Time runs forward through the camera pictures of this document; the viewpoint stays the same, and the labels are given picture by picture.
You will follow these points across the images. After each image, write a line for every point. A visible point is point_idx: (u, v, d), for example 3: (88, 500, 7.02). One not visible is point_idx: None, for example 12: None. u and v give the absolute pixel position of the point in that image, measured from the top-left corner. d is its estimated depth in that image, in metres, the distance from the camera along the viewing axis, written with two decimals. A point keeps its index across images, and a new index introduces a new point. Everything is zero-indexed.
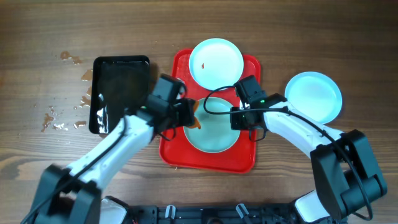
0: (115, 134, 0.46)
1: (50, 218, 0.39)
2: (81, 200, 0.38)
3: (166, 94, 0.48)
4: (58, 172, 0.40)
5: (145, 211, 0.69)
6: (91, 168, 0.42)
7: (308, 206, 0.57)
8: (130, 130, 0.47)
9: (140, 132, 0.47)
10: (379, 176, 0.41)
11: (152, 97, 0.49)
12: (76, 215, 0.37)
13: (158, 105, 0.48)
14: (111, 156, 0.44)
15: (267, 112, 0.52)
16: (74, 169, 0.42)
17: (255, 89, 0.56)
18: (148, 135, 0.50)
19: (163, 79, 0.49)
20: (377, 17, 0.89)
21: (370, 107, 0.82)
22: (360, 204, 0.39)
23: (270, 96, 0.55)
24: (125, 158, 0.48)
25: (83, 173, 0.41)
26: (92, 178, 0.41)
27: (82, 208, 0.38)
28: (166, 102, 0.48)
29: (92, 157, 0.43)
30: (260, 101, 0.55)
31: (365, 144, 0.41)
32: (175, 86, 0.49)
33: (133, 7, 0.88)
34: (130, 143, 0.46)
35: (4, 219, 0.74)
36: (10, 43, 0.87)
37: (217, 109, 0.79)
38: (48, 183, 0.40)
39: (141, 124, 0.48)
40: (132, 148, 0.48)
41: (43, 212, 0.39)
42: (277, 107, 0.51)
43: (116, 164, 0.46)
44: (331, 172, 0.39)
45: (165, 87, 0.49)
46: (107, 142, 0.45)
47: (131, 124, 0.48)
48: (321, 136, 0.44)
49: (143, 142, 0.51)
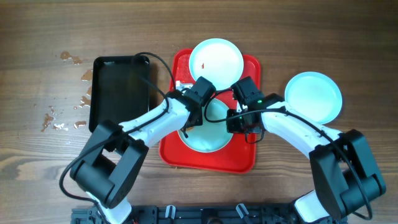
0: (158, 109, 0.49)
1: (93, 169, 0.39)
2: (129, 155, 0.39)
3: (203, 91, 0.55)
4: (111, 126, 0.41)
5: (145, 211, 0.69)
6: (139, 130, 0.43)
7: (308, 206, 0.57)
8: (171, 109, 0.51)
9: (179, 113, 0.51)
10: (377, 175, 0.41)
11: (189, 92, 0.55)
12: (119, 169, 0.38)
13: (194, 98, 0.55)
14: (155, 126, 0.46)
15: (264, 112, 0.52)
16: (124, 127, 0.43)
17: (252, 90, 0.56)
18: (182, 121, 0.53)
19: (201, 79, 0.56)
20: (377, 17, 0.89)
21: (370, 107, 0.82)
22: (360, 203, 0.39)
23: (268, 96, 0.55)
24: (160, 135, 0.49)
25: (132, 132, 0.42)
26: (140, 137, 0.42)
27: (127, 163, 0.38)
28: (201, 98, 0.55)
29: (141, 121, 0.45)
30: (257, 101, 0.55)
31: (363, 143, 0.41)
32: (211, 88, 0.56)
33: (133, 7, 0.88)
34: (171, 119, 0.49)
35: (5, 219, 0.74)
36: (10, 43, 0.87)
37: (215, 110, 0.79)
38: (100, 134, 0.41)
39: (181, 107, 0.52)
40: (168, 127, 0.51)
41: (88, 163, 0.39)
42: (274, 107, 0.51)
43: (155, 137, 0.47)
44: (330, 172, 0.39)
45: (202, 86, 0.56)
46: (152, 114, 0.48)
47: (173, 105, 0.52)
48: (319, 136, 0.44)
49: (176, 126, 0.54)
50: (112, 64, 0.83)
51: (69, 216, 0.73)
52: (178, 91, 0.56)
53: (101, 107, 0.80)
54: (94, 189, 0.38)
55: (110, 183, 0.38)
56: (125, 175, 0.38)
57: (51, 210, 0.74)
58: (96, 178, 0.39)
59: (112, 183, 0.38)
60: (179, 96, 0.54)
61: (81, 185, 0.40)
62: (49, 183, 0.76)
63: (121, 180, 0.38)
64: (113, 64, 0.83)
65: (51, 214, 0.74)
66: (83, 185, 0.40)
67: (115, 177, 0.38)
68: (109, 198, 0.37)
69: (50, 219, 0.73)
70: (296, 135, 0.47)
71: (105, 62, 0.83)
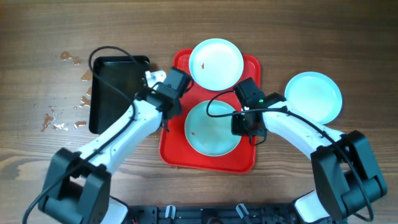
0: (125, 119, 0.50)
1: (60, 201, 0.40)
2: (89, 185, 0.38)
3: (176, 84, 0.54)
4: (65, 157, 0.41)
5: (145, 211, 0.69)
6: (101, 153, 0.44)
7: (308, 206, 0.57)
8: (140, 115, 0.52)
9: (149, 117, 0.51)
10: (379, 177, 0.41)
11: (163, 86, 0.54)
12: (83, 201, 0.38)
13: (168, 92, 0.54)
14: (119, 140, 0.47)
15: (265, 112, 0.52)
16: (82, 154, 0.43)
17: (253, 91, 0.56)
18: (156, 122, 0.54)
19: (173, 71, 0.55)
20: (377, 17, 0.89)
21: (370, 107, 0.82)
22: (361, 205, 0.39)
23: (269, 96, 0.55)
24: (130, 145, 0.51)
25: (92, 157, 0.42)
26: (102, 162, 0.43)
27: (90, 195, 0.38)
28: (175, 91, 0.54)
29: (103, 140, 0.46)
30: (259, 101, 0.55)
31: (365, 144, 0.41)
32: (185, 78, 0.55)
33: (133, 7, 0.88)
34: (138, 128, 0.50)
35: (4, 219, 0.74)
36: (10, 43, 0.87)
37: (219, 111, 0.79)
38: (56, 167, 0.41)
39: (152, 109, 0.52)
40: (140, 134, 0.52)
41: (54, 196, 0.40)
42: (276, 107, 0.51)
43: (123, 150, 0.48)
44: (331, 173, 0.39)
45: (175, 78, 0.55)
46: (115, 128, 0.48)
47: (140, 110, 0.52)
48: (321, 137, 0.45)
49: (150, 127, 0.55)
50: (112, 65, 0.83)
51: None
52: (148, 89, 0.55)
53: (101, 108, 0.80)
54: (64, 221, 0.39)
55: (79, 216, 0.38)
56: (91, 205, 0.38)
57: None
58: (65, 210, 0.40)
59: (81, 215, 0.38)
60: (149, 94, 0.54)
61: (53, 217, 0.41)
62: None
63: (87, 210, 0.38)
64: (113, 64, 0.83)
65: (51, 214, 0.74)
66: (54, 218, 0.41)
67: (81, 207, 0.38)
68: None
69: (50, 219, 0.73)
70: (297, 135, 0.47)
71: (105, 63, 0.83)
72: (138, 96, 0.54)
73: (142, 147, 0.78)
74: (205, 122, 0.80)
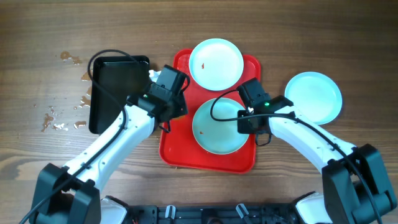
0: (114, 129, 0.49)
1: (50, 217, 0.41)
2: (78, 201, 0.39)
3: (170, 84, 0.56)
4: (53, 173, 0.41)
5: (145, 211, 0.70)
6: (88, 168, 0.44)
7: (310, 210, 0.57)
8: (130, 122, 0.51)
9: (140, 124, 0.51)
10: (390, 191, 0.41)
11: (157, 87, 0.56)
12: (73, 217, 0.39)
13: (161, 93, 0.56)
14: (108, 153, 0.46)
15: (272, 117, 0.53)
16: (70, 168, 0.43)
17: (257, 92, 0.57)
18: (148, 127, 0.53)
19: (167, 70, 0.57)
20: (377, 17, 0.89)
21: (370, 107, 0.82)
22: (370, 218, 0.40)
23: (275, 99, 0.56)
24: (123, 154, 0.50)
25: (79, 173, 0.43)
26: (89, 177, 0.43)
27: (79, 211, 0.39)
28: (170, 92, 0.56)
29: (91, 154, 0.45)
30: (264, 104, 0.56)
31: (378, 159, 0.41)
32: (179, 77, 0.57)
33: (133, 7, 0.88)
34: (129, 137, 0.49)
35: (4, 219, 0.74)
36: (10, 43, 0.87)
37: (224, 110, 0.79)
38: (44, 183, 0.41)
39: (143, 115, 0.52)
40: (132, 141, 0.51)
41: (43, 213, 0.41)
42: (283, 112, 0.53)
43: (114, 161, 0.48)
44: (343, 189, 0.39)
45: (169, 78, 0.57)
46: (105, 139, 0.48)
47: (130, 117, 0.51)
48: (333, 150, 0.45)
49: (144, 133, 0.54)
50: (112, 65, 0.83)
51: None
52: (143, 91, 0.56)
53: (101, 108, 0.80)
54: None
55: None
56: (81, 219, 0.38)
57: None
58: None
59: None
60: (140, 98, 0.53)
61: None
62: None
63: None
64: (113, 64, 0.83)
65: None
66: None
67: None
68: None
69: None
70: (307, 145, 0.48)
71: (105, 63, 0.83)
72: (129, 101, 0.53)
73: (142, 147, 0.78)
74: (211, 121, 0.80)
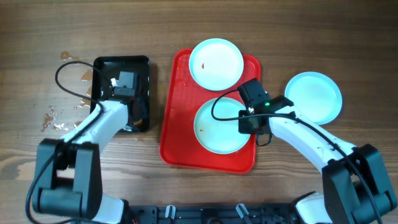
0: (95, 113, 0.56)
1: (55, 190, 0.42)
2: (81, 157, 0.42)
3: (130, 83, 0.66)
4: (50, 142, 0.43)
5: (145, 211, 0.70)
6: (82, 135, 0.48)
7: (310, 210, 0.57)
8: (107, 109, 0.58)
9: (115, 108, 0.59)
10: (390, 191, 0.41)
11: (119, 88, 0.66)
12: (79, 175, 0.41)
13: (125, 92, 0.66)
14: (96, 126, 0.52)
15: (273, 117, 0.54)
16: (65, 139, 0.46)
17: (258, 92, 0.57)
18: (123, 112, 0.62)
19: (124, 73, 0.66)
20: (377, 17, 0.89)
21: (370, 107, 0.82)
22: (370, 218, 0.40)
23: (275, 99, 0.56)
24: (107, 137, 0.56)
25: (75, 139, 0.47)
26: (86, 139, 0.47)
27: (84, 168, 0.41)
28: (131, 90, 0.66)
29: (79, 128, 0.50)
30: (264, 104, 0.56)
31: (378, 158, 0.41)
32: (135, 77, 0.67)
33: (133, 7, 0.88)
34: (111, 116, 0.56)
35: (4, 219, 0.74)
36: (10, 43, 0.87)
37: (225, 111, 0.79)
38: (43, 154, 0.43)
39: (115, 105, 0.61)
40: (112, 124, 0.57)
41: (47, 185, 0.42)
42: (283, 112, 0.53)
43: (102, 136, 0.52)
44: (343, 189, 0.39)
45: (128, 78, 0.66)
46: (90, 119, 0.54)
47: (106, 105, 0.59)
48: (333, 150, 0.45)
49: (120, 119, 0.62)
50: (112, 65, 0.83)
51: None
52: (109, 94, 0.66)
53: None
54: (63, 208, 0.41)
55: (78, 192, 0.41)
56: (87, 177, 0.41)
57: None
58: (62, 195, 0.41)
59: (79, 191, 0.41)
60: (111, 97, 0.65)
61: (49, 211, 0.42)
62: None
63: (85, 186, 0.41)
64: (113, 64, 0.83)
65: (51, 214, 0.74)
66: (50, 210, 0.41)
67: (78, 185, 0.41)
68: (84, 206, 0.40)
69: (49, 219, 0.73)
70: (307, 145, 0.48)
71: (105, 63, 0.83)
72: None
73: (142, 148, 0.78)
74: (211, 122, 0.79)
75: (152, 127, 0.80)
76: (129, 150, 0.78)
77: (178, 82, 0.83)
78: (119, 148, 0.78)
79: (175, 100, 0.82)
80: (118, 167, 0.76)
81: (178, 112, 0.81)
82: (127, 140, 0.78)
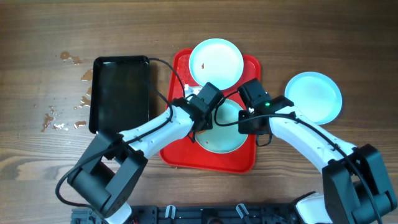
0: (162, 118, 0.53)
1: (92, 177, 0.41)
2: (128, 165, 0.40)
3: (209, 99, 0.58)
4: (111, 135, 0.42)
5: (145, 211, 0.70)
6: (139, 140, 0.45)
7: (309, 210, 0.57)
8: (175, 119, 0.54)
9: (184, 123, 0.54)
10: (390, 192, 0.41)
11: (196, 99, 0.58)
12: (117, 178, 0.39)
13: (200, 105, 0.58)
14: (155, 135, 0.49)
15: (272, 117, 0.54)
16: (125, 135, 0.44)
17: (259, 92, 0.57)
18: (186, 129, 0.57)
19: (209, 86, 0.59)
20: (378, 17, 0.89)
21: (370, 107, 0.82)
22: (370, 218, 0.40)
23: (275, 99, 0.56)
24: (160, 147, 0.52)
25: (133, 142, 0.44)
26: (140, 147, 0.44)
27: (125, 175, 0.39)
28: (207, 106, 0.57)
29: (142, 130, 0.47)
30: (264, 104, 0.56)
31: (378, 159, 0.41)
32: (218, 94, 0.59)
33: (133, 7, 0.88)
34: (173, 129, 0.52)
35: (4, 218, 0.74)
36: (10, 43, 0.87)
37: (226, 111, 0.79)
38: (101, 141, 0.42)
39: (186, 117, 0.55)
40: (170, 136, 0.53)
41: (87, 170, 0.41)
42: (284, 112, 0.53)
43: (155, 148, 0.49)
44: (344, 189, 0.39)
45: (209, 93, 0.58)
46: (155, 123, 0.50)
47: (177, 114, 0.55)
48: (333, 150, 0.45)
49: (179, 135, 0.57)
50: (112, 65, 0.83)
51: (69, 216, 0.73)
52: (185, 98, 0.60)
53: (101, 109, 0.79)
54: (90, 196, 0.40)
55: (107, 193, 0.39)
56: (122, 186, 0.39)
57: (51, 210, 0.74)
58: (93, 185, 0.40)
59: (109, 193, 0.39)
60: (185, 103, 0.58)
61: (78, 190, 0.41)
62: (48, 183, 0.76)
63: (118, 191, 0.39)
64: (113, 64, 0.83)
65: (51, 214, 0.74)
66: (79, 191, 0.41)
67: (111, 187, 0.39)
68: (106, 208, 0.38)
69: (48, 219, 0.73)
70: (307, 145, 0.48)
71: (105, 63, 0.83)
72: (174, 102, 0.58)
73: None
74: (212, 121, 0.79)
75: None
76: None
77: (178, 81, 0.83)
78: None
79: None
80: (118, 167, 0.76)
81: None
82: None
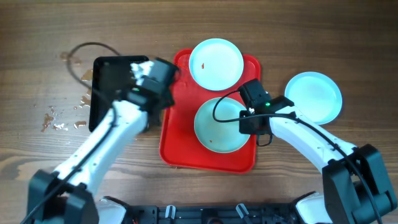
0: (105, 127, 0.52)
1: (47, 223, 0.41)
2: (71, 205, 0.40)
3: (161, 76, 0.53)
4: (45, 179, 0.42)
5: (145, 211, 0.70)
6: (79, 170, 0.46)
7: (308, 210, 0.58)
8: (120, 120, 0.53)
9: (130, 120, 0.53)
10: (390, 191, 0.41)
11: (147, 79, 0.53)
12: (69, 220, 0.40)
13: (153, 85, 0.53)
14: (101, 150, 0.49)
15: (273, 117, 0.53)
16: (61, 173, 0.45)
17: (259, 92, 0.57)
18: (138, 124, 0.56)
19: (158, 63, 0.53)
20: (378, 17, 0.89)
21: (370, 107, 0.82)
22: (370, 218, 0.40)
23: (275, 99, 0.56)
24: (114, 152, 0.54)
25: (71, 177, 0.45)
26: (82, 180, 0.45)
27: (74, 216, 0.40)
28: (161, 83, 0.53)
29: (81, 155, 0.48)
30: (265, 104, 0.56)
31: (377, 158, 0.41)
32: (170, 69, 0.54)
33: (134, 7, 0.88)
34: (120, 134, 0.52)
35: (4, 219, 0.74)
36: (10, 43, 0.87)
37: (225, 111, 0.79)
38: (38, 189, 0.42)
39: (133, 111, 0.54)
40: (122, 138, 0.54)
41: (38, 221, 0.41)
42: (284, 112, 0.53)
43: (104, 161, 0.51)
44: (344, 189, 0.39)
45: (160, 70, 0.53)
46: (95, 139, 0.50)
47: (122, 111, 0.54)
48: (333, 150, 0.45)
49: (133, 130, 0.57)
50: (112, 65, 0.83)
51: None
52: (132, 85, 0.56)
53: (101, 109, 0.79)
54: None
55: None
56: None
57: None
58: None
59: None
60: (131, 92, 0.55)
61: None
62: None
63: None
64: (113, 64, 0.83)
65: None
66: None
67: None
68: None
69: None
70: (308, 145, 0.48)
71: (105, 63, 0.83)
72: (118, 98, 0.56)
73: (142, 148, 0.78)
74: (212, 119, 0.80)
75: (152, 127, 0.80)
76: (129, 149, 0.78)
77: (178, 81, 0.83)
78: None
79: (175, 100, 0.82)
80: (118, 167, 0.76)
81: (178, 111, 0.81)
82: None
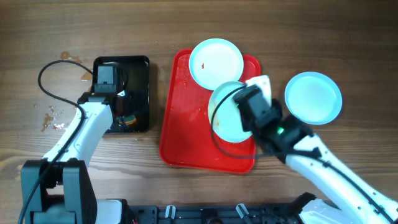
0: (76, 120, 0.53)
1: (48, 210, 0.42)
2: (67, 176, 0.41)
3: (111, 79, 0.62)
4: (34, 165, 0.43)
5: (145, 211, 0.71)
6: (66, 151, 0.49)
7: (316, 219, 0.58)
8: (88, 113, 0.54)
9: (98, 111, 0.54)
10: None
11: (99, 85, 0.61)
12: (68, 194, 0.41)
13: (106, 88, 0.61)
14: (79, 136, 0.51)
15: (293, 157, 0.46)
16: (49, 157, 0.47)
17: (262, 108, 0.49)
18: (107, 114, 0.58)
19: (102, 68, 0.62)
20: (378, 17, 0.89)
21: (370, 107, 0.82)
22: None
23: (284, 119, 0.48)
24: (94, 139, 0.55)
25: (60, 157, 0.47)
26: (71, 157, 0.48)
27: (72, 186, 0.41)
28: (113, 85, 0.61)
29: (63, 142, 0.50)
30: (275, 128, 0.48)
31: None
32: (115, 71, 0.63)
33: (133, 7, 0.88)
34: (92, 123, 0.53)
35: (4, 219, 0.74)
36: (10, 43, 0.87)
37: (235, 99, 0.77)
38: (29, 176, 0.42)
39: (98, 104, 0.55)
40: (97, 127, 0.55)
41: (38, 209, 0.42)
42: (306, 150, 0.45)
43: (87, 147, 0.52)
44: None
45: (107, 74, 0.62)
46: (69, 130, 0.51)
47: (88, 108, 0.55)
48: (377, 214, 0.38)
49: (106, 121, 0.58)
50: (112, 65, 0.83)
51: None
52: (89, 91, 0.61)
53: None
54: None
55: (71, 211, 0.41)
56: (78, 197, 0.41)
57: None
58: (53, 215, 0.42)
59: (72, 210, 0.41)
60: (89, 96, 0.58)
61: None
62: None
63: (77, 204, 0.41)
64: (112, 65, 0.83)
65: None
66: None
67: (69, 204, 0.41)
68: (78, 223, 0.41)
69: None
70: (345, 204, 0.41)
71: None
72: (80, 100, 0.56)
73: (142, 148, 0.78)
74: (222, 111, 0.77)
75: (152, 127, 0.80)
76: (129, 149, 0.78)
77: (178, 81, 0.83)
78: (119, 148, 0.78)
79: (175, 100, 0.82)
80: (118, 166, 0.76)
81: (178, 112, 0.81)
82: (127, 140, 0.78)
